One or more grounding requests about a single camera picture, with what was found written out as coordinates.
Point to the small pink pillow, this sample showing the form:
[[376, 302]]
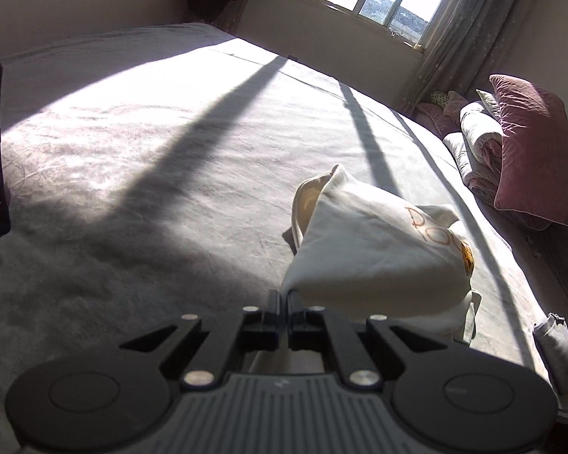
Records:
[[441, 122]]

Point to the grey storage bag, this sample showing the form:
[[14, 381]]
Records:
[[551, 340]]

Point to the white printed t-shirt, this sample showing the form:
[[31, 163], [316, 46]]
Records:
[[361, 251]]

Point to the maroon pillow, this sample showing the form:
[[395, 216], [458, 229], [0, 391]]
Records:
[[534, 171]]

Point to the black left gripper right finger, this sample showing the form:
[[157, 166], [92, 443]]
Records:
[[330, 334]]

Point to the grey bed sheet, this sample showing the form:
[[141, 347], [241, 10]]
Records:
[[152, 172]]

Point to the floral cushion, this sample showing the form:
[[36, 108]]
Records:
[[439, 98]]

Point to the grey curtain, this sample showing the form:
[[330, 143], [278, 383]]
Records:
[[469, 44]]

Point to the folded white pink quilt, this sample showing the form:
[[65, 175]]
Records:
[[477, 150]]

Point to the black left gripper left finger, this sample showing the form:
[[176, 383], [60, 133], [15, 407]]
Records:
[[210, 351]]

